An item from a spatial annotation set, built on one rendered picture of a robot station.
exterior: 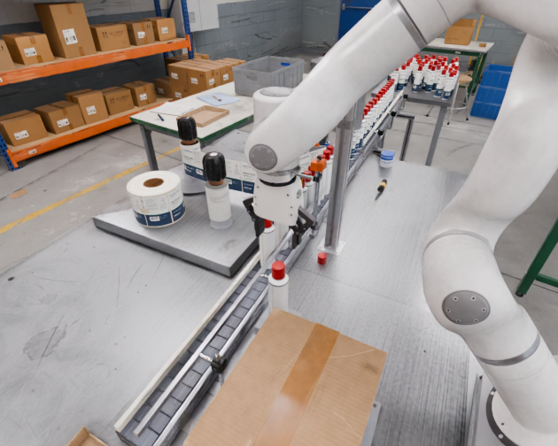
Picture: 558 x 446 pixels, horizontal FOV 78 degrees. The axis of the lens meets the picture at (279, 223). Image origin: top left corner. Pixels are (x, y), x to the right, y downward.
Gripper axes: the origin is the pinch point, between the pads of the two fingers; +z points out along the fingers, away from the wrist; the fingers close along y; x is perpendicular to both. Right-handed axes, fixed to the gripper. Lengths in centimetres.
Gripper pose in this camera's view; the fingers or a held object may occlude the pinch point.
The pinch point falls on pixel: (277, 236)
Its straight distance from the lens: 78.0
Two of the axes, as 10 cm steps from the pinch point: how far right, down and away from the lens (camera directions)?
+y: -8.9, -2.7, 3.7
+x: -4.6, 5.2, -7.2
